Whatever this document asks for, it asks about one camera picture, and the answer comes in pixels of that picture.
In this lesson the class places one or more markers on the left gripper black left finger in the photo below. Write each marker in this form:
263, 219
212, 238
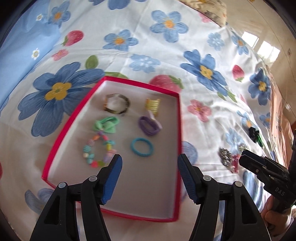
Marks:
58, 219

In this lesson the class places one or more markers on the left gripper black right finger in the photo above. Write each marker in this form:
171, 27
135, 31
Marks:
242, 220

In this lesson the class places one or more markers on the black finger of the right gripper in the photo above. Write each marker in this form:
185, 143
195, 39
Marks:
255, 164

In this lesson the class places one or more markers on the brown leather wristwatch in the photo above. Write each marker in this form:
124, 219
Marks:
116, 103

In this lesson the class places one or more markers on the red jewelry box tray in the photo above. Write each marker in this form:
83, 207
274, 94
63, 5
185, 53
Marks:
149, 186

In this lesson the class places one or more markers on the yellow translucent hair claw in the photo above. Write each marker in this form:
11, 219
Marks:
152, 105

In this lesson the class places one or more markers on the pink hair clips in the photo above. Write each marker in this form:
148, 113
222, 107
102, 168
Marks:
235, 163

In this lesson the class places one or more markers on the right hand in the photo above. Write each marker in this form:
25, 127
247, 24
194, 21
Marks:
276, 223

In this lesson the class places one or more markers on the black velvet scrunchie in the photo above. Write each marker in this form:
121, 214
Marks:
254, 134

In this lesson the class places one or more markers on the white floral bed sheet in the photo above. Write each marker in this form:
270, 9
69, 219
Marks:
224, 87

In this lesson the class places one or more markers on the cream patterned pillow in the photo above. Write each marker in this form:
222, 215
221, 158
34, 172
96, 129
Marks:
215, 10

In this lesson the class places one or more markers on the light blue daisy pillow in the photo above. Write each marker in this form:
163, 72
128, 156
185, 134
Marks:
30, 39

